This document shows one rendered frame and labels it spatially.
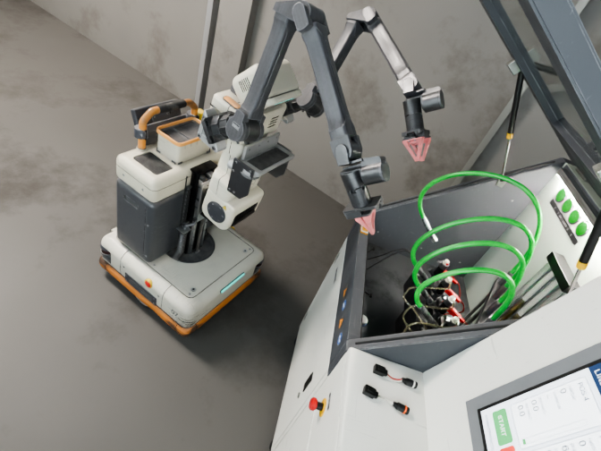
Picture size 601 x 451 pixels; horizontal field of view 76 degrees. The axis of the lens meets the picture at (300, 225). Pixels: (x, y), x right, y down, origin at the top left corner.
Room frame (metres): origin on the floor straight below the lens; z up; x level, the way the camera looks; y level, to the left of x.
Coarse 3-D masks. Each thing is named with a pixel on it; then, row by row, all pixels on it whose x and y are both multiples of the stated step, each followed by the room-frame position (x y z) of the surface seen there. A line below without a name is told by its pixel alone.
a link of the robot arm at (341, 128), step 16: (304, 16) 1.09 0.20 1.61; (304, 32) 1.10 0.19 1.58; (320, 32) 1.10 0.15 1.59; (320, 48) 1.08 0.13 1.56; (320, 64) 1.06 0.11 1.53; (320, 80) 1.04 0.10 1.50; (336, 80) 1.05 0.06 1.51; (320, 96) 1.03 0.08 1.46; (336, 96) 1.01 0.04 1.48; (336, 112) 0.99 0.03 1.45; (336, 128) 0.96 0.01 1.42; (352, 128) 0.99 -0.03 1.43; (336, 144) 0.95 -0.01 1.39; (352, 144) 0.95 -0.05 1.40
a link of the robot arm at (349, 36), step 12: (360, 12) 1.68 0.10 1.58; (348, 24) 1.68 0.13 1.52; (360, 24) 1.74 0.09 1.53; (348, 36) 1.64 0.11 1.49; (336, 48) 1.62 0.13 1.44; (348, 48) 1.63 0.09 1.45; (336, 60) 1.58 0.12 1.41; (312, 84) 1.50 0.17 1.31; (300, 96) 1.49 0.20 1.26; (312, 96) 1.47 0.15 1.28
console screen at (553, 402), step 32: (512, 384) 0.54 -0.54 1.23; (544, 384) 0.52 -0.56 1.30; (576, 384) 0.49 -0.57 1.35; (480, 416) 0.50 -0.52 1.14; (512, 416) 0.48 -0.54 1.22; (544, 416) 0.46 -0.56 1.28; (576, 416) 0.44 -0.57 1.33; (480, 448) 0.44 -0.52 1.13; (512, 448) 0.42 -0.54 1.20; (544, 448) 0.41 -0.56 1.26; (576, 448) 0.39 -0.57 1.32
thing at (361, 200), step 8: (352, 192) 0.90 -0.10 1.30; (360, 192) 0.90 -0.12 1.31; (368, 192) 0.92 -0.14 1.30; (352, 200) 0.89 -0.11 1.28; (360, 200) 0.89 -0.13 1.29; (368, 200) 0.90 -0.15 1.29; (376, 200) 0.91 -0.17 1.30; (344, 208) 0.91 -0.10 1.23; (352, 208) 0.89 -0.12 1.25; (360, 208) 0.88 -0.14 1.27; (368, 208) 0.88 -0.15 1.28; (376, 208) 0.88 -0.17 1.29
